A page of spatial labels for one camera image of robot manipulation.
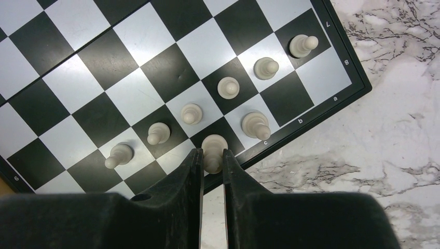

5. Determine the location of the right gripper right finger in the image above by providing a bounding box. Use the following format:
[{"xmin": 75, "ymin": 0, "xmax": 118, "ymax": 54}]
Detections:
[{"xmin": 223, "ymin": 149, "xmax": 400, "ymax": 248}]

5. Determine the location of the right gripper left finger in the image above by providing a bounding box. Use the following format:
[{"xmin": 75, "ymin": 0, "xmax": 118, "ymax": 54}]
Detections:
[{"xmin": 1, "ymin": 148, "xmax": 203, "ymax": 248}]

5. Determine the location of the white pawn tin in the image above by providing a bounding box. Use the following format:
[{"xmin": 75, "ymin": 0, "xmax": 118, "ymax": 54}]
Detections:
[{"xmin": 104, "ymin": 144, "xmax": 134, "ymax": 169}]

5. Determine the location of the white king piece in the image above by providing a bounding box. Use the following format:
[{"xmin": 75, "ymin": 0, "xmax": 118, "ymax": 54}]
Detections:
[{"xmin": 201, "ymin": 134, "xmax": 228, "ymax": 174}]

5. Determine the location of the white pawn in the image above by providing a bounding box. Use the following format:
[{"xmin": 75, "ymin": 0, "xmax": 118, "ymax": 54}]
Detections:
[
  {"xmin": 288, "ymin": 34, "xmax": 319, "ymax": 58},
  {"xmin": 254, "ymin": 57, "xmax": 279, "ymax": 80},
  {"xmin": 147, "ymin": 122, "xmax": 171, "ymax": 145},
  {"xmin": 217, "ymin": 77, "xmax": 240, "ymax": 99},
  {"xmin": 181, "ymin": 103, "xmax": 203, "ymax": 125}
]

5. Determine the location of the white bishop piece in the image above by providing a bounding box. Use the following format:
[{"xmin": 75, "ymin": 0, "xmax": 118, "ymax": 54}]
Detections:
[{"xmin": 241, "ymin": 112, "xmax": 271, "ymax": 141}]

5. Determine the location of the black white chess board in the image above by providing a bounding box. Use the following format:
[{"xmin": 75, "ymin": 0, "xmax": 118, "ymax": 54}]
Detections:
[{"xmin": 1, "ymin": 1, "xmax": 372, "ymax": 197}]

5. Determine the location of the gold tin tray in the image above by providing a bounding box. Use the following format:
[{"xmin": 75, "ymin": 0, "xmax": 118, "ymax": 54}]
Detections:
[{"xmin": 0, "ymin": 176, "xmax": 17, "ymax": 196}]

